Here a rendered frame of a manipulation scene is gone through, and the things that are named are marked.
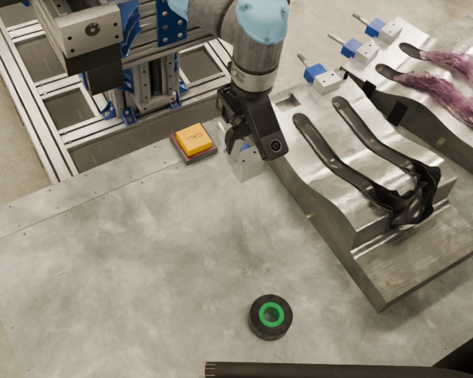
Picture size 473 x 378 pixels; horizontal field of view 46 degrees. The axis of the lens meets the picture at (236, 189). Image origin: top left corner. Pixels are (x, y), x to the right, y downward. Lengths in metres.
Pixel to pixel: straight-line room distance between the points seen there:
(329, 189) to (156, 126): 1.07
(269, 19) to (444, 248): 0.61
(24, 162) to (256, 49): 1.58
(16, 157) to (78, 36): 1.10
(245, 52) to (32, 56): 1.58
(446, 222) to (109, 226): 0.69
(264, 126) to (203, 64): 1.35
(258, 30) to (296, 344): 0.58
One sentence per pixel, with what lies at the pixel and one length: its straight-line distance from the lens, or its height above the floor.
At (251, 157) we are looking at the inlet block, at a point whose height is 0.96.
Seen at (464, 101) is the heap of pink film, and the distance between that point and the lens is 1.38.
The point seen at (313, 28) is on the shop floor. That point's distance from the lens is 2.80.
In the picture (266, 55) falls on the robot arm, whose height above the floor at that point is 1.24.
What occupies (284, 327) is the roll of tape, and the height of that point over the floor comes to 0.84.
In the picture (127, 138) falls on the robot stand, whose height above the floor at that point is 0.21.
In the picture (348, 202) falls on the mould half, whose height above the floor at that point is 0.93.
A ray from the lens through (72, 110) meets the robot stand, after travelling 2.13.
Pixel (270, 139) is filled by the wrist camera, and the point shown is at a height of 1.08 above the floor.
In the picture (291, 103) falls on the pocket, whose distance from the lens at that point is 1.28.
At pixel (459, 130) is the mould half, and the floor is 0.87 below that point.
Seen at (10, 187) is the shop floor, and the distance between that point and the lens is 2.24.
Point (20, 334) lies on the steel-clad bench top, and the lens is 1.11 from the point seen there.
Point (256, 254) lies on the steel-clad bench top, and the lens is 1.13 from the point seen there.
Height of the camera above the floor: 1.82
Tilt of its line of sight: 58 degrees down
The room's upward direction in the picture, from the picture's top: 9 degrees clockwise
